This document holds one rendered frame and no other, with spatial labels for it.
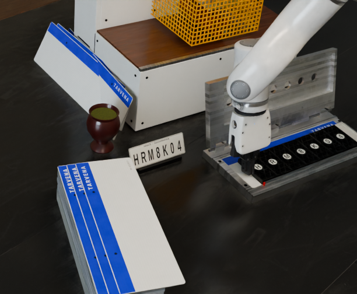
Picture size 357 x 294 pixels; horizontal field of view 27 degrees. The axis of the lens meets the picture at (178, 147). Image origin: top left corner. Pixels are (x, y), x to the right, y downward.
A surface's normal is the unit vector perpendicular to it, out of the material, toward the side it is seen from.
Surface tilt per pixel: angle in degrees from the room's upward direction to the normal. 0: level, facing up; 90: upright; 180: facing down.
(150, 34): 0
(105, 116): 0
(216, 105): 75
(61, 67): 63
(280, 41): 43
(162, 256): 0
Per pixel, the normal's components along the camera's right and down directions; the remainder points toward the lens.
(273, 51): 0.09, -0.06
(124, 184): 0.11, -0.80
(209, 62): 0.56, 0.54
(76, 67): -0.66, -0.11
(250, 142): 0.57, 0.35
